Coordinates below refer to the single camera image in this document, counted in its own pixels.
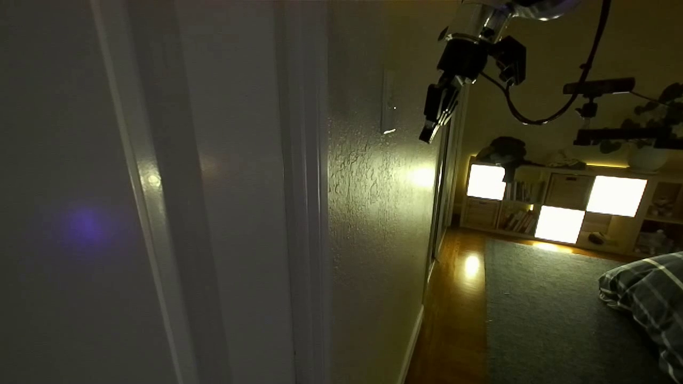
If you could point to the dark grey rug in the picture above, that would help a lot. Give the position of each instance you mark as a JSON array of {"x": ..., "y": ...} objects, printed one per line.
[{"x": 546, "y": 320}]

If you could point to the dark object atop shelf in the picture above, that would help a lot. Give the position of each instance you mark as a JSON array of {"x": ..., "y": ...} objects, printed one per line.
[{"x": 507, "y": 150}]

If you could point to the wall shelf with plants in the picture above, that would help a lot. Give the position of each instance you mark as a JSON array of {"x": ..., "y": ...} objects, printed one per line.
[{"x": 626, "y": 135}]

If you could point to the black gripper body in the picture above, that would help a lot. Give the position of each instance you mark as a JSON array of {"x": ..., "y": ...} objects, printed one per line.
[{"x": 461, "y": 63}]

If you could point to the wooden cube shelf unit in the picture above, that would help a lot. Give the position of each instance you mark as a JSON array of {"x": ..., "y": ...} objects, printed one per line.
[{"x": 562, "y": 193}]

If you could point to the plaid blanket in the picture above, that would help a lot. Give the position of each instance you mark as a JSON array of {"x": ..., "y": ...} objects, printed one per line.
[{"x": 651, "y": 298}]

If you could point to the glowing white square panel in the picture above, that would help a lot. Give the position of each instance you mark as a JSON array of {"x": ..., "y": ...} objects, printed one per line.
[
  {"x": 486, "y": 182},
  {"x": 560, "y": 225},
  {"x": 616, "y": 194}
]

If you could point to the white baseboard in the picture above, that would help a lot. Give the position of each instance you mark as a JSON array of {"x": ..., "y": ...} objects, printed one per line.
[{"x": 412, "y": 342}]

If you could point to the tall closet door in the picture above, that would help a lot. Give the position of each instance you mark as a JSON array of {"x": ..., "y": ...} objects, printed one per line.
[{"x": 445, "y": 177}]

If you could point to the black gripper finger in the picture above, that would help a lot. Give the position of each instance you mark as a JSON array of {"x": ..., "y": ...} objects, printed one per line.
[
  {"x": 451, "y": 103},
  {"x": 434, "y": 106}
]

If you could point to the white light switch plate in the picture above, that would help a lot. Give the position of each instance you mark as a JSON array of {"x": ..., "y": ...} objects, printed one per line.
[{"x": 389, "y": 106}]

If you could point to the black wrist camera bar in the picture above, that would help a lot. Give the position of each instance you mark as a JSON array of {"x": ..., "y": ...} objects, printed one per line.
[{"x": 511, "y": 59}]

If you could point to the white panel door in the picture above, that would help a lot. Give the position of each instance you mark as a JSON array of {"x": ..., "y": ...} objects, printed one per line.
[{"x": 50, "y": 214}]

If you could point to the white door frame trim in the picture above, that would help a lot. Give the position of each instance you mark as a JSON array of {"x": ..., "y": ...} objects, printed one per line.
[{"x": 242, "y": 214}]

